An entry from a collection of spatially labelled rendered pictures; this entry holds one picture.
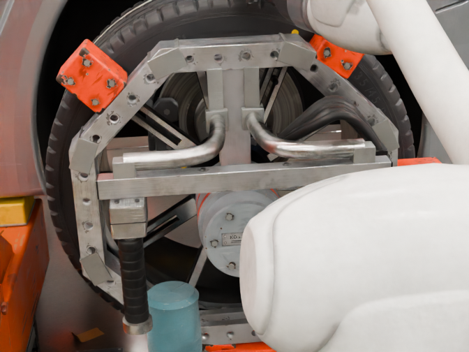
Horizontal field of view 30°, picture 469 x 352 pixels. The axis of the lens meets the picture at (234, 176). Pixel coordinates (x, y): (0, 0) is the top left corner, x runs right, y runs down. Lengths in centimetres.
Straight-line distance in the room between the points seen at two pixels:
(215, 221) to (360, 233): 71
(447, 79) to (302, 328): 37
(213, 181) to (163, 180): 7
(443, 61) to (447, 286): 34
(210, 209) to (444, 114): 55
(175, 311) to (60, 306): 160
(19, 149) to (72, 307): 122
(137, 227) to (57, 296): 183
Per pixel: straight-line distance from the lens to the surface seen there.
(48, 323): 290
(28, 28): 176
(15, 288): 167
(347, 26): 116
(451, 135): 87
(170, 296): 142
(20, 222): 189
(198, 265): 163
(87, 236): 149
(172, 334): 142
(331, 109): 131
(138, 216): 123
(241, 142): 143
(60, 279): 316
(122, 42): 147
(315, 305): 62
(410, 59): 94
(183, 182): 124
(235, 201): 131
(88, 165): 144
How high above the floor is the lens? 142
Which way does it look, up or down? 21 degrees down
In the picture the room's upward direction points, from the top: 2 degrees counter-clockwise
